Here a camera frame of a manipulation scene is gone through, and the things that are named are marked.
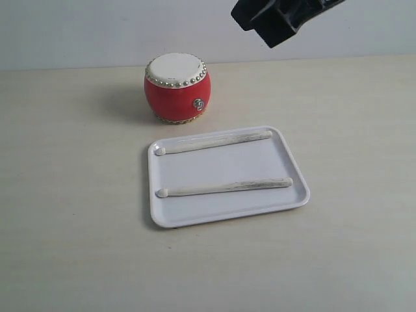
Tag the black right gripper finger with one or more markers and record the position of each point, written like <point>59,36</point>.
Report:
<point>292,15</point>
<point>253,13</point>

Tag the white drumstick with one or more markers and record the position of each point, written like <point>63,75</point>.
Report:
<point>193,145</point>
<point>229,187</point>

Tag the small red drum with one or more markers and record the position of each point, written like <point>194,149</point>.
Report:
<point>177,87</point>

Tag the white plastic tray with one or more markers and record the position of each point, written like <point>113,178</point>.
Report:
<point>261,159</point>

